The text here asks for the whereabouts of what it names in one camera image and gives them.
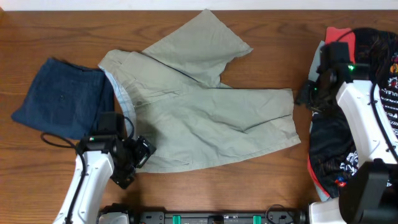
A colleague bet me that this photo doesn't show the khaki cargo shorts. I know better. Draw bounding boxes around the khaki cargo shorts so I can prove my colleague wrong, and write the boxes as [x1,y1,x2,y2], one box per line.
[99,10,300,173]

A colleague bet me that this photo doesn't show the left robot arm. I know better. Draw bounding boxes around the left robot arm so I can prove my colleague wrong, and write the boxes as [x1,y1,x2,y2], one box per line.
[54,134,156,223]

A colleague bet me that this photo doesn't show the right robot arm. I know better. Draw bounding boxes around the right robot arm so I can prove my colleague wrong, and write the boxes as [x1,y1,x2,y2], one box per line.
[307,63,397,224]

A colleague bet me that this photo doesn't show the light blue garment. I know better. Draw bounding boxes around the light blue garment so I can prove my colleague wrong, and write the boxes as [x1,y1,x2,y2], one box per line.
[308,41,325,82]

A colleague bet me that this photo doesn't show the black printed shirt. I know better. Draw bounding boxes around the black printed shirt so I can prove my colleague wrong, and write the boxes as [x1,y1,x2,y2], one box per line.
[308,29,397,199]

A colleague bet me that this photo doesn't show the red garment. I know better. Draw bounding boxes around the red garment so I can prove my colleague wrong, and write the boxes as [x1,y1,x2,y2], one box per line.
[307,27,351,201]

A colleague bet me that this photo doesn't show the folded navy blue shorts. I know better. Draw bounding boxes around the folded navy blue shorts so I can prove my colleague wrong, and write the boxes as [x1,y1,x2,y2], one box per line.
[11,58,114,140]

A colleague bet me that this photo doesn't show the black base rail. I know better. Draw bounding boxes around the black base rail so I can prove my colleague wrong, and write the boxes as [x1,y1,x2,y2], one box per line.
[96,203,309,224]

